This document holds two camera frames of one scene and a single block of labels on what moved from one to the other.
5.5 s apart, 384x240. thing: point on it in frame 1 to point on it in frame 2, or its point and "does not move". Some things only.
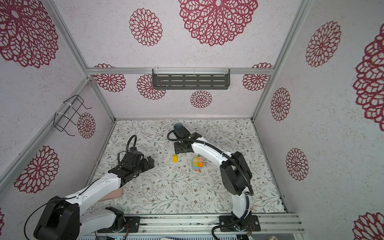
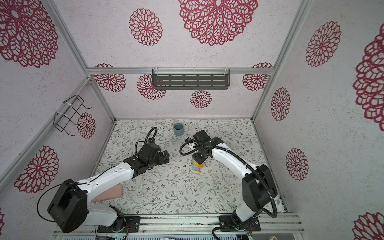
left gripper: [146, 166] to [162, 160]
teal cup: [177, 125] does not move
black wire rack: [68, 111] does not move
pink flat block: [117, 193] does not move
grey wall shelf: [189, 79] does not move
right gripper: [177, 147] to [198, 160]
